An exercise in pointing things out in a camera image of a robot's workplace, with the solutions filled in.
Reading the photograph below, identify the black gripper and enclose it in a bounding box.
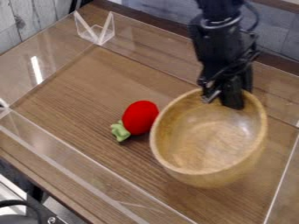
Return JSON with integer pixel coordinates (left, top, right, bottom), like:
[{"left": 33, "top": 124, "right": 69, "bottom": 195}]
[{"left": 188, "top": 15, "right": 259, "bottom": 110}]

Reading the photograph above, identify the light wooden bowl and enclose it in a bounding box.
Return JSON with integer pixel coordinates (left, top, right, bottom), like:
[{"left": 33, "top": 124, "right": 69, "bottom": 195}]
[{"left": 149, "top": 89, "right": 267, "bottom": 188}]

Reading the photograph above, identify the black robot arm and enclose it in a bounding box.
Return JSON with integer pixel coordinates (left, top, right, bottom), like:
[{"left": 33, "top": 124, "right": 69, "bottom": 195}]
[{"left": 188, "top": 0, "right": 259, "bottom": 109}]

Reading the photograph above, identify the red plush strawberry toy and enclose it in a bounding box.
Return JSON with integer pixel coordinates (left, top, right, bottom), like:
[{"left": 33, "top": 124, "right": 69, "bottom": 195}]
[{"left": 110, "top": 101, "right": 158, "bottom": 143}]

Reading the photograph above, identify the clear acrylic corner bracket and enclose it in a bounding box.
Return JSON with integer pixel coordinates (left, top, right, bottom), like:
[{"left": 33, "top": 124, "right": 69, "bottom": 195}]
[{"left": 73, "top": 11, "right": 116, "bottom": 46}]

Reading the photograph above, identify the black metal bracket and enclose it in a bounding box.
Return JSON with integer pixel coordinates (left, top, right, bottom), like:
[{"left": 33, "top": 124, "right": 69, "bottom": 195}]
[{"left": 25, "top": 195, "right": 68, "bottom": 224}]

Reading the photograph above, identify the black cable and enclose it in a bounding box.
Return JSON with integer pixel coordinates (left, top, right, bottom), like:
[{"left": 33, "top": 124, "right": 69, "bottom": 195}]
[{"left": 0, "top": 200, "right": 30, "bottom": 217}]

